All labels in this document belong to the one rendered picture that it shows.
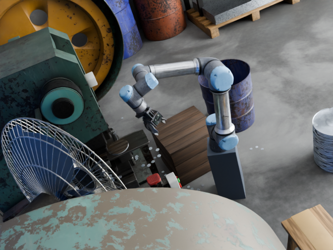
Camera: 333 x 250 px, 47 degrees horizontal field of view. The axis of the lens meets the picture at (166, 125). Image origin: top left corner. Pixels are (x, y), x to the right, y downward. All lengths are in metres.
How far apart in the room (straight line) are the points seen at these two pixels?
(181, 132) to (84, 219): 2.30
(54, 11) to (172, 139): 1.22
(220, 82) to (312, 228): 0.89
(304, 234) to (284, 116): 1.40
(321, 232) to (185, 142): 1.11
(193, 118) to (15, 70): 1.57
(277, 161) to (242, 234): 2.34
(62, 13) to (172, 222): 1.77
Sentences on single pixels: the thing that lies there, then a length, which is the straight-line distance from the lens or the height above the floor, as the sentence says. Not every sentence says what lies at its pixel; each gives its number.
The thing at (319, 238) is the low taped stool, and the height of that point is 0.33.
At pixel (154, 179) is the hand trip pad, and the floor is 0.76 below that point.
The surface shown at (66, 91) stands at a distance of 1.63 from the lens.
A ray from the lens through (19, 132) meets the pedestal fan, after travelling 1.26.
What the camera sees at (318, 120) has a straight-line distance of 2.76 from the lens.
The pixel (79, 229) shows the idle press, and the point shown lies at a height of 1.73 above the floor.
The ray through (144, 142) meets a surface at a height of 0.78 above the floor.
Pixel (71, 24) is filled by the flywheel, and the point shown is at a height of 1.41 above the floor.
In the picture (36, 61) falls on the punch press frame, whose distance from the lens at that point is 1.73.
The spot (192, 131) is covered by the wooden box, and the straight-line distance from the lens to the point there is 2.82.
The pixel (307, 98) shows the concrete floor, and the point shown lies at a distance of 3.51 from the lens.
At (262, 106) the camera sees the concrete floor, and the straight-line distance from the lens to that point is 3.47.
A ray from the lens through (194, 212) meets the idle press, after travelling 0.61.
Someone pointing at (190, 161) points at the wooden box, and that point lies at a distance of 2.82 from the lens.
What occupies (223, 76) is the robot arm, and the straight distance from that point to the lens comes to 1.99.
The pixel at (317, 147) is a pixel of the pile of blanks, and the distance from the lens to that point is 2.80.
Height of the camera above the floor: 2.13
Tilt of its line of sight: 37 degrees down
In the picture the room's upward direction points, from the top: 19 degrees counter-clockwise
